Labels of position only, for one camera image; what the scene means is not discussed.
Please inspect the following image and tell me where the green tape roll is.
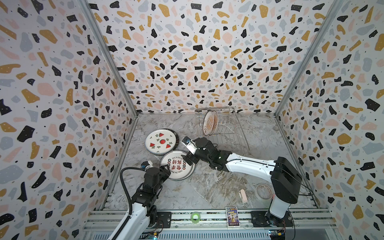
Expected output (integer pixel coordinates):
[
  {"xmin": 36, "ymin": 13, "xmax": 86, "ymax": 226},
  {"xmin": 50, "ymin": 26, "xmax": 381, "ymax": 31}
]
[{"xmin": 191, "ymin": 212, "xmax": 201, "ymax": 225}]

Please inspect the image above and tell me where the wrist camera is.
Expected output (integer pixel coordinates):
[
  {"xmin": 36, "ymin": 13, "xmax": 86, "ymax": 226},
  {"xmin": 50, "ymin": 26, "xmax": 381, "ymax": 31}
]
[
  {"xmin": 182, "ymin": 137, "xmax": 198, "ymax": 155},
  {"xmin": 141, "ymin": 161, "xmax": 153, "ymax": 170}
]

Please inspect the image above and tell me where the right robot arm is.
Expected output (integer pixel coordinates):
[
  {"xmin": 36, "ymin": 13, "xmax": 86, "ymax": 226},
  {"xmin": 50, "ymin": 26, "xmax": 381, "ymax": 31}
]
[{"xmin": 182, "ymin": 137, "xmax": 303, "ymax": 220}]

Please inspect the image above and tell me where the wire dish rack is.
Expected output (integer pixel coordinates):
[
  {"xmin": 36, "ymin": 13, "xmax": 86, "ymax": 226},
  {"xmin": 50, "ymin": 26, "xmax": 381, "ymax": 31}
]
[{"xmin": 195, "ymin": 107, "xmax": 250, "ymax": 154}]

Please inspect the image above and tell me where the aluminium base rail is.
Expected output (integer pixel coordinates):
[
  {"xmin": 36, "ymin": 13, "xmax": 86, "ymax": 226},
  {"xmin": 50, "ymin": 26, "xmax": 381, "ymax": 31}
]
[{"xmin": 80, "ymin": 209, "xmax": 343, "ymax": 240}]

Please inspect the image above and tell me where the colourful card pack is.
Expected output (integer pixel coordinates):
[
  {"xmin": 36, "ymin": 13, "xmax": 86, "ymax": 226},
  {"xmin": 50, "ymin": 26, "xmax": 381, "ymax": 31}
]
[{"xmin": 226, "ymin": 207, "xmax": 240, "ymax": 228}]

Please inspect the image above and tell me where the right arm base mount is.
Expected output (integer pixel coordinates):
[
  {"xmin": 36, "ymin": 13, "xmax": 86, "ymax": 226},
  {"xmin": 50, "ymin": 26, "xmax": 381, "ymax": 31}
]
[{"xmin": 251, "ymin": 211, "xmax": 294, "ymax": 228}]

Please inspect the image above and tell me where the fruit patterned white plate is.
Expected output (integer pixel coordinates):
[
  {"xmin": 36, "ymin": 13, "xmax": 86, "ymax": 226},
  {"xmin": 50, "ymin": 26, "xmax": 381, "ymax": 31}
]
[{"xmin": 145, "ymin": 129, "xmax": 176, "ymax": 155}]

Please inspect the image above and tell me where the brown patterned plate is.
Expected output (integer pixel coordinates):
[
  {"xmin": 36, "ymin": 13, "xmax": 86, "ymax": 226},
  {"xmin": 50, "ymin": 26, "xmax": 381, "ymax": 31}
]
[
  {"xmin": 211, "ymin": 111, "xmax": 219, "ymax": 135},
  {"xmin": 203, "ymin": 110, "xmax": 214, "ymax": 136}
]

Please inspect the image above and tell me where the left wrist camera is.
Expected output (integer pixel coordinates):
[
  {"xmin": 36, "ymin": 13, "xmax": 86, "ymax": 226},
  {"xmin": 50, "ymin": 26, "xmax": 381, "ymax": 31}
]
[{"xmin": 141, "ymin": 161, "xmax": 153, "ymax": 170}]

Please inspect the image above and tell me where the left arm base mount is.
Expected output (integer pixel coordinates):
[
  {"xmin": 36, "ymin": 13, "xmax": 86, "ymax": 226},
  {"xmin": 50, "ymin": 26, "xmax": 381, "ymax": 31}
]
[{"xmin": 148, "ymin": 211, "xmax": 172, "ymax": 229}]

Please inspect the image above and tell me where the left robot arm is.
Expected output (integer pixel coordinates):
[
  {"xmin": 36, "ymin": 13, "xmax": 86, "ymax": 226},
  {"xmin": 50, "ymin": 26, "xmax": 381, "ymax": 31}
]
[{"xmin": 109, "ymin": 165, "xmax": 171, "ymax": 240}]

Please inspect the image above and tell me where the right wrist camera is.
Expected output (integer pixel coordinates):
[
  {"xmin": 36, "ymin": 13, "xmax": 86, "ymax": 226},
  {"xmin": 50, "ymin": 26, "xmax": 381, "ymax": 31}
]
[{"xmin": 182, "ymin": 137, "xmax": 198, "ymax": 155}]

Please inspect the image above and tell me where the pink eraser block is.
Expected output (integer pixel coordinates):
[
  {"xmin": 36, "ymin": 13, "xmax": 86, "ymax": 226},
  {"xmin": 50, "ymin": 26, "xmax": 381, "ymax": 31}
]
[{"xmin": 239, "ymin": 189, "xmax": 249, "ymax": 204}]

